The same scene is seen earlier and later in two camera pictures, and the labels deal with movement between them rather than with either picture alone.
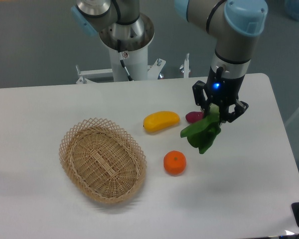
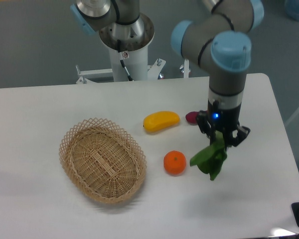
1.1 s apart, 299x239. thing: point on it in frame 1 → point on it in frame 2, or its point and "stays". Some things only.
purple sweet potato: (194, 116) stays
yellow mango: (158, 120) stays
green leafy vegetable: (202, 134) → (210, 159)
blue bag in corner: (297, 10) stays
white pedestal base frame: (154, 70) stays
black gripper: (221, 90) → (226, 120)
